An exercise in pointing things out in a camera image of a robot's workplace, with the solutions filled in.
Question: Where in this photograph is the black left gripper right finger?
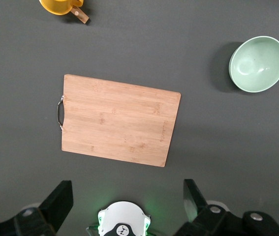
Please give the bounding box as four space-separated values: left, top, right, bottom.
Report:
173 178 243 236

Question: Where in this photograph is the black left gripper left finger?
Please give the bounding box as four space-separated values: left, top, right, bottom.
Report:
13 180 74 236

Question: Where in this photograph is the bamboo cutting board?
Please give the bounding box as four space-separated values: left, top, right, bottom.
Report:
56 74 182 168

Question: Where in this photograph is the pale green bowl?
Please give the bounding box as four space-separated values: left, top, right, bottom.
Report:
228 35 279 93

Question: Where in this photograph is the wooden peg mug rack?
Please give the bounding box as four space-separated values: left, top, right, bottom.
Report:
70 6 91 25

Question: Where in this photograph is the yellow mug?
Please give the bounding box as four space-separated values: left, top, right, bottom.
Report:
38 0 84 16

